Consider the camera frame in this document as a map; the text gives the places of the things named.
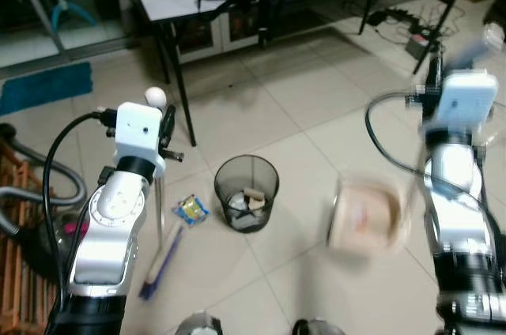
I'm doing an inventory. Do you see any broom with blue brush head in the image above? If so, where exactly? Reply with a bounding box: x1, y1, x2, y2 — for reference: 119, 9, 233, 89
139, 87, 188, 302

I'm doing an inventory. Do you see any beige long-handled dustpan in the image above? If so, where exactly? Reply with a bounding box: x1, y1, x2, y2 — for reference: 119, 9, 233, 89
327, 24, 506, 255

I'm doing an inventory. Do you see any blue floor mat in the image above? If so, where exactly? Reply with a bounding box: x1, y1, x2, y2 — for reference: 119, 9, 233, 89
0, 62, 94, 117

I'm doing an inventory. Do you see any yellow blue snack wrapper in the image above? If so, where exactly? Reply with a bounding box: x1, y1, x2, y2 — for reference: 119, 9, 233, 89
173, 196, 210, 228

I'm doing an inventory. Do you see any black mesh waste basket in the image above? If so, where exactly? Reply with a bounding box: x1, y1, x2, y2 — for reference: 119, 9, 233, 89
213, 155, 281, 234

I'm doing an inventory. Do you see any low white cabinet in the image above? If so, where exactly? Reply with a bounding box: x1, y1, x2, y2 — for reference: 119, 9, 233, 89
176, 0, 274, 63

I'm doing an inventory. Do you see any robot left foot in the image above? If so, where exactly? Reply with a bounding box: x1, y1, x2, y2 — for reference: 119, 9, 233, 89
175, 312, 225, 335

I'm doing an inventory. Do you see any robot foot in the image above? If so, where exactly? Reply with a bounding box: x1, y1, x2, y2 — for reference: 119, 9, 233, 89
175, 312, 225, 335
292, 317, 347, 335

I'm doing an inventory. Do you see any wooden slatted rack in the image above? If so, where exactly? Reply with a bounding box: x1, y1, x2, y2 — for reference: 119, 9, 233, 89
0, 144, 60, 335

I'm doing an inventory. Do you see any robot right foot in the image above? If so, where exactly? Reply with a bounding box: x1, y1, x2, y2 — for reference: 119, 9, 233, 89
292, 317, 347, 335

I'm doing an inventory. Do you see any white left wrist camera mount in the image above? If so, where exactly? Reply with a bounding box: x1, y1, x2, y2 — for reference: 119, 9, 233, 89
115, 102, 168, 179

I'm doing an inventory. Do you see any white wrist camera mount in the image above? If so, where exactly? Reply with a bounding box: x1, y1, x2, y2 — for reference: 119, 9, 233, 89
429, 70, 497, 144
115, 102, 168, 179

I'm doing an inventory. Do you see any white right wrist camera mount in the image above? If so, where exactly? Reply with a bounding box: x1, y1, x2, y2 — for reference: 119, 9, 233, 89
429, 70, 497, 144

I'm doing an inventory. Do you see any black power strip with cables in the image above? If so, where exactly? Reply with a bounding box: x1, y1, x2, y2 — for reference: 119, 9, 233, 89
367, 5, 455, 61

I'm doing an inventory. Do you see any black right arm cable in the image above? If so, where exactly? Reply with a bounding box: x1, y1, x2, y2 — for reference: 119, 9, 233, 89
364, 91, 434, 187

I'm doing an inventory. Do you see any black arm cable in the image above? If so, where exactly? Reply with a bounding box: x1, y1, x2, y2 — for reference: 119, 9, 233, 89
42, 109, 119, 308
364, 91, 434, 187

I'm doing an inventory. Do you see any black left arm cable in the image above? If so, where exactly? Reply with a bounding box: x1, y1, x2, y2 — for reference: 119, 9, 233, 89
42, 109, 119, 308

